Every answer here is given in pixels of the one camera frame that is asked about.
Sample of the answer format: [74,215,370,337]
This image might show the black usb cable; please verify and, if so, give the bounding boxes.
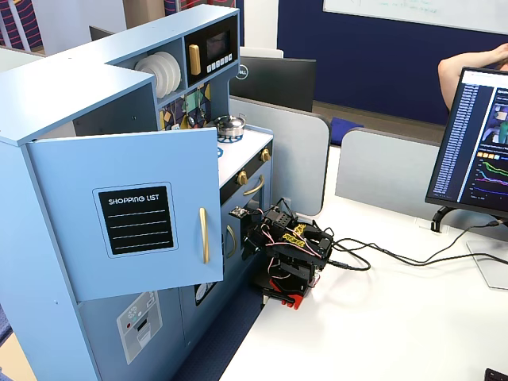
[325,219,500,267]

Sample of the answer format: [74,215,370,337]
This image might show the gold microwave handle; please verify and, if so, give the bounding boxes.
[188,44,202,76]

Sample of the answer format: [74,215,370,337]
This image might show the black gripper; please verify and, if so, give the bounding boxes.
[241,206,298,261]

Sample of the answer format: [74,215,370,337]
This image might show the toy microwave with yellow handle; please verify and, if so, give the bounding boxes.
[184,17,233,88]

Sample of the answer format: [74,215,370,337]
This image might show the blue chair seat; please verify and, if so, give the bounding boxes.
[329,116,365,146]

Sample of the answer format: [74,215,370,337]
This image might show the red and black arm base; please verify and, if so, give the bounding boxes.
[253,273,318,310]

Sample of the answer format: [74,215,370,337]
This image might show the silver monitor base plate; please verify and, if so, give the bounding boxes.
[466,239,508,291]

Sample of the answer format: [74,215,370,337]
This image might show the silver toy pot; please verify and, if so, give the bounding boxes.
[214,114,248,139]

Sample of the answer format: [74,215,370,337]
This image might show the gold oven handle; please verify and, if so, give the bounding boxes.
[242,175,265,196]

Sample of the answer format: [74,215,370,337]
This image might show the lit computer monitor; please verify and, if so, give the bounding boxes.
[424,66,508,220]

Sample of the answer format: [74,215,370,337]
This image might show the white plates stack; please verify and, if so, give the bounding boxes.
[143,54,175,98]

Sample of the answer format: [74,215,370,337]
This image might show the long gold door handle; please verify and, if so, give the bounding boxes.
[198,206,210,265]

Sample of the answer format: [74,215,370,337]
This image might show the white whiteboard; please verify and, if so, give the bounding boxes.
[321,0,508,35]

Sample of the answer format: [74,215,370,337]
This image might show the grey desk divider panel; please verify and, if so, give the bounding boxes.
[228,95,332,217]
[334,127,442,215]

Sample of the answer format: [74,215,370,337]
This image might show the black dell monitor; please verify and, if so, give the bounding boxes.
[229,55,318,113]

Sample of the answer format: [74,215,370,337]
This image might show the person's bare forearm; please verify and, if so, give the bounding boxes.
[437,42,508,110]

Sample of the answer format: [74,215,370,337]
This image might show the white toy plate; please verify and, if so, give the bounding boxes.
[133,57,162,98]
[155,51,182,97]

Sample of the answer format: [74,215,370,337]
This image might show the short gold cabinet handle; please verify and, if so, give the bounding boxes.
[225,225,237,260]

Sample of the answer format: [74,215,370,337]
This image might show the blue toy kitchen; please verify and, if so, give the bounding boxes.
[0,4,275,381]

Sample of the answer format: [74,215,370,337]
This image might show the blue shopping list cabinet door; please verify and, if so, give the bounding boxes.
[25,126,225,302]

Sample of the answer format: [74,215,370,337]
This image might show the black power cable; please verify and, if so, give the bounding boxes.
[327,237,508,272]

